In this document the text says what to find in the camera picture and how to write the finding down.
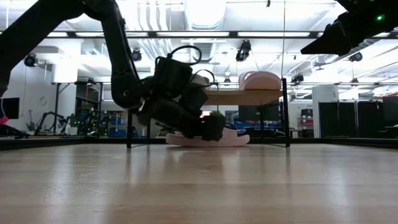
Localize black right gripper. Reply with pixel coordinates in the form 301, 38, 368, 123
300, 11, 398, 57

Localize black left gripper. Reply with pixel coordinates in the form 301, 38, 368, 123
136, 98, 226, 142

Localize pink slide sandal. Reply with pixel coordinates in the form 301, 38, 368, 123
165, 126, 251, 148
238, 70, 282, 91

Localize white pillar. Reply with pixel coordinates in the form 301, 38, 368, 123
312, 85, 337, 139

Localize black cabinets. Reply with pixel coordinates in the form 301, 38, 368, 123
318, 100, 384, 139

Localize black monitor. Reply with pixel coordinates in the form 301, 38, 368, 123
0, 97, 21, 120

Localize wooden shelf black metal frame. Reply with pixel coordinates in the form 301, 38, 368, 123
126, 77, 292, 149

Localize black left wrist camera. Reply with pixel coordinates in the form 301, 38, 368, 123
154, 55, 210, 108

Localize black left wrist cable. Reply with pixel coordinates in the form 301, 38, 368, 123
166, 45, 219, 88

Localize white ceiling duct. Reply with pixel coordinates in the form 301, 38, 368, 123
183, 0, 228, 30

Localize black aluminium table frame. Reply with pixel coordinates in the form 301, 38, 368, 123
0, 136, 398, 152

